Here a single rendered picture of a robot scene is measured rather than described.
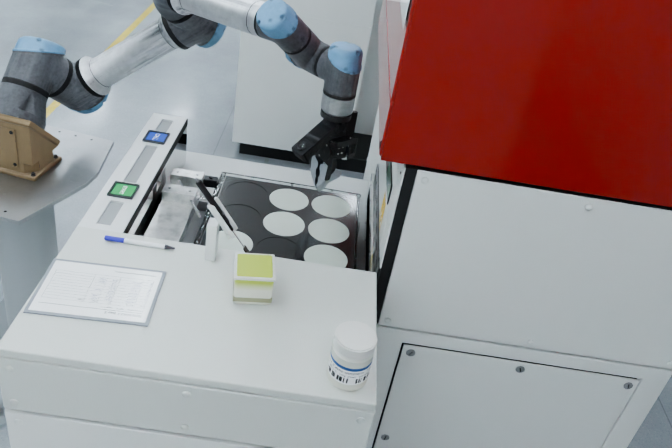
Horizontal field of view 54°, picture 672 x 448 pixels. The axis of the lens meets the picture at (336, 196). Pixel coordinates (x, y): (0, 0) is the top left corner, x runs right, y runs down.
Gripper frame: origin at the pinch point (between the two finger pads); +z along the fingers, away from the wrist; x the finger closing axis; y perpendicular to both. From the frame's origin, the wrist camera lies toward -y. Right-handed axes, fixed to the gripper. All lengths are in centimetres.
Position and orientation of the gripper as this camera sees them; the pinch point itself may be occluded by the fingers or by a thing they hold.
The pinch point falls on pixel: (316, 186)
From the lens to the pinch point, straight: 159.8
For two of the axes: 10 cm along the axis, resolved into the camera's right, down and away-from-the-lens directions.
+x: -6.1, -5.0, 6.1
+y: 7.8, -2.3, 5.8
